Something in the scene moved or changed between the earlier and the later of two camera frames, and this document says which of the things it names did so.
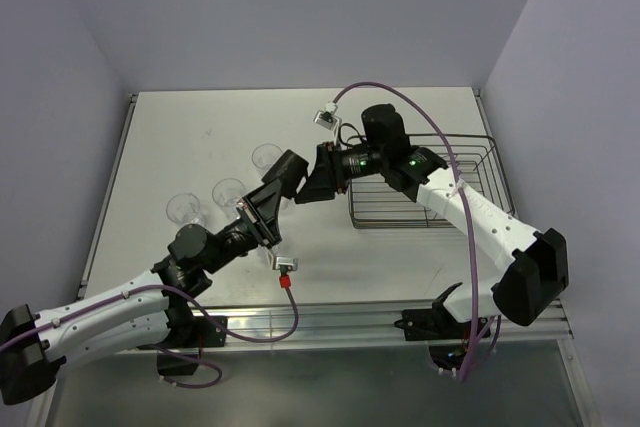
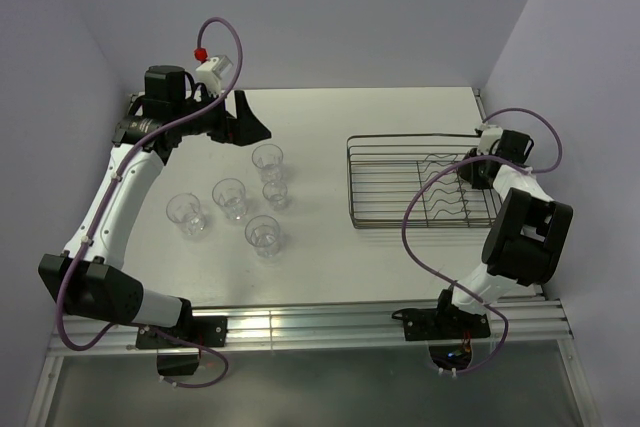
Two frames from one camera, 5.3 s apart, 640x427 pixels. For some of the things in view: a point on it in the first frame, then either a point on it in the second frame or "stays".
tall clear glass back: x=264 y=156 stays
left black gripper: x=261 y=206 -> x=243 y=130
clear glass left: x=185 y=208 stays
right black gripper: x=328 y=162 -> x=475 y=181
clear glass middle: x=226 y=192 stays
